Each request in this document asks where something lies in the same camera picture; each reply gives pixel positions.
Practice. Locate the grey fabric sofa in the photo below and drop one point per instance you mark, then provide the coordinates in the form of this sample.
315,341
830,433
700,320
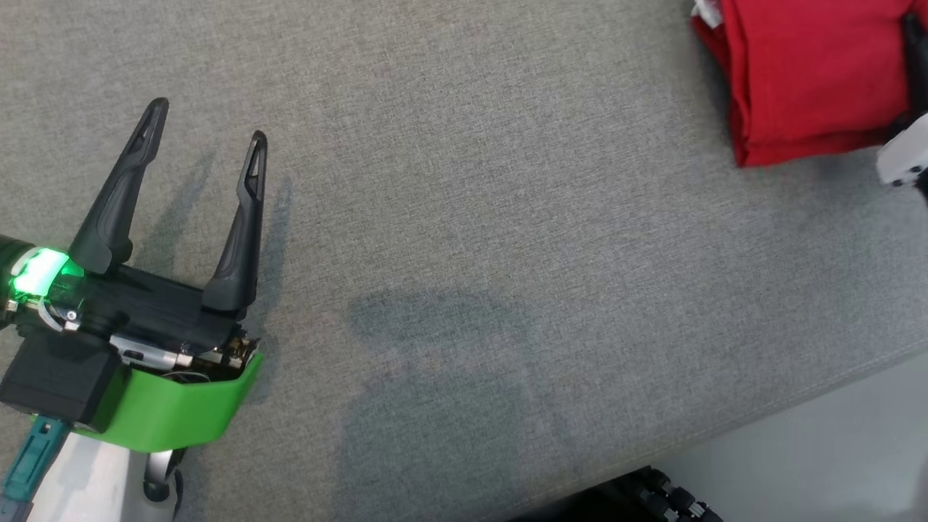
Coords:
471,254

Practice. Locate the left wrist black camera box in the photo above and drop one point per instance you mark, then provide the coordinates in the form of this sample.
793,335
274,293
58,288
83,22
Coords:
58,377

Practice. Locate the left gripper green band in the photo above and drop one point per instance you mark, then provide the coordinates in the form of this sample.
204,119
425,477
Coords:
181,406

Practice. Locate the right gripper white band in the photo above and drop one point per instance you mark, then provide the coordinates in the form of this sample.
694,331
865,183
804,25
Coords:
906,156

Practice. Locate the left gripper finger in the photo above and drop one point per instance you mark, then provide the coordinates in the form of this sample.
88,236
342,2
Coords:
116,203

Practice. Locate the red shorts with white panel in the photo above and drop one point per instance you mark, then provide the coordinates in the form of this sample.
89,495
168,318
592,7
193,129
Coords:
805,72

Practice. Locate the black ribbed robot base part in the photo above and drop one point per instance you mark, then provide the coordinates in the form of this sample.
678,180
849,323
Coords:
652,500

